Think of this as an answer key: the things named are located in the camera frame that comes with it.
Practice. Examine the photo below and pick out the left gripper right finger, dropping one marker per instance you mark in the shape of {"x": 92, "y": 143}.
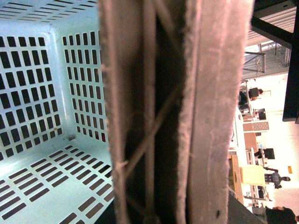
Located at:
{"x": 214, "y": 41}

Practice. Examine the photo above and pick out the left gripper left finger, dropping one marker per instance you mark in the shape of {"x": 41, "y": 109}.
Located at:
{"x": 143, "y": 69}

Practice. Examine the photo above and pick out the light blue plastic basket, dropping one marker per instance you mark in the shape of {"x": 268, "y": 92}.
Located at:
{"x": 55, "y": 167}

